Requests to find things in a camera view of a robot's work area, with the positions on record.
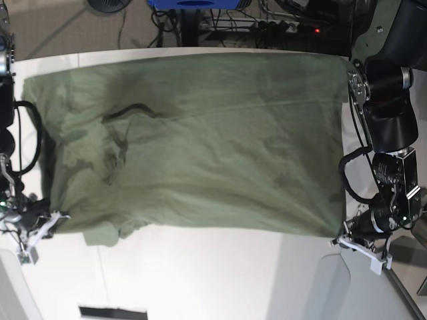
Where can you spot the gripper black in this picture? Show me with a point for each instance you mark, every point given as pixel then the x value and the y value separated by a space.
pixel 33 215
pixel 371 223

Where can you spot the olive green t-shirt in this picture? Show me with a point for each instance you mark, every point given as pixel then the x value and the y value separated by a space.
pixel 234 140

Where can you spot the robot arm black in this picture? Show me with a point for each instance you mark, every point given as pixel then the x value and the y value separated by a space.
pixel 11 181
pixel 386 46

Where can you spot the grey metal stand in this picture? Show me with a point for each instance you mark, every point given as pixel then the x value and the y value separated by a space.
pixel 398 293

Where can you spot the white label with black strip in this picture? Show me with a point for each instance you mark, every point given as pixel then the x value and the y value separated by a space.
pixel 111 313

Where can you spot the black fan base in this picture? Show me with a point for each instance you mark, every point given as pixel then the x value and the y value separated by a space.
pixel 108 6

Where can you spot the black power strip red light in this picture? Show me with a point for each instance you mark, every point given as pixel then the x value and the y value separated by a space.
pixel 282 27

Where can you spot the blue box with oval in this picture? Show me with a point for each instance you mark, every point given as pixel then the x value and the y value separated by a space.
pixel 194 4

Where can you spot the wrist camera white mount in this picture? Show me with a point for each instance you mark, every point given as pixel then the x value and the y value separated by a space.
pixel 375 246
pixel 28 239

